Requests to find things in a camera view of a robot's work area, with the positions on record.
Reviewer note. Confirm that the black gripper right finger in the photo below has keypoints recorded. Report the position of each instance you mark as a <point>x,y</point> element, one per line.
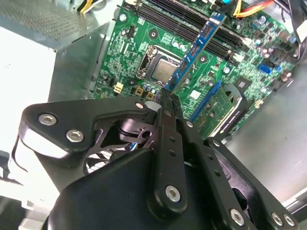
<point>208,172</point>

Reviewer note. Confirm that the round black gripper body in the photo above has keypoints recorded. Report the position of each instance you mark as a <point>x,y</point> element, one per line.
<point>103,203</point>

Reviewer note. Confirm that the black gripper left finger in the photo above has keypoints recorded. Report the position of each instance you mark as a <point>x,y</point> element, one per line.
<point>72,117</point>

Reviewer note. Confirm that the blue RAM stick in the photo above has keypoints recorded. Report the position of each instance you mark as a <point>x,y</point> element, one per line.
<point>196,48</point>

